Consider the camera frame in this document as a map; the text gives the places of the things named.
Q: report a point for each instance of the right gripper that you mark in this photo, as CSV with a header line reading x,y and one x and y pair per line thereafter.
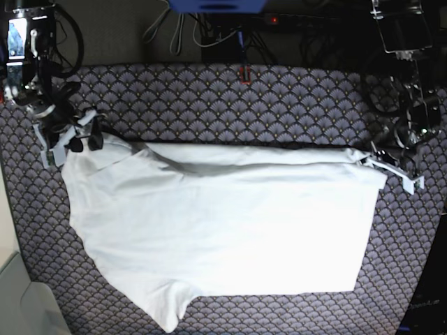
x,y
60,127

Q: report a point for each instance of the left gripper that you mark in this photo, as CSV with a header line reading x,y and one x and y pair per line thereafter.
x,y
395,149

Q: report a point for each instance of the white T-shirt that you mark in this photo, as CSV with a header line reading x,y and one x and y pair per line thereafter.
x,y
166,223

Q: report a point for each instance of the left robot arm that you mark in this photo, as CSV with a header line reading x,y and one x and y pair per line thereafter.
x,y
407,38

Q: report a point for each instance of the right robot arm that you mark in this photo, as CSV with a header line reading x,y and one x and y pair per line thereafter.
x,y
30,60

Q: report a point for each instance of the fan-patterned table cloth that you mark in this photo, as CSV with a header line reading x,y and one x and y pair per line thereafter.
x,y
282,106

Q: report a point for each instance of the red clip on cloth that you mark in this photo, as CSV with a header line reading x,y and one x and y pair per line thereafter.
x,y
245,75

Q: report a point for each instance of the blue box at top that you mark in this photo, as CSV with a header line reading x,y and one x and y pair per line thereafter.
x,y
217,6

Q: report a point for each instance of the black power strip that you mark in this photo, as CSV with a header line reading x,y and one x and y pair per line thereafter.
x,y
295,22

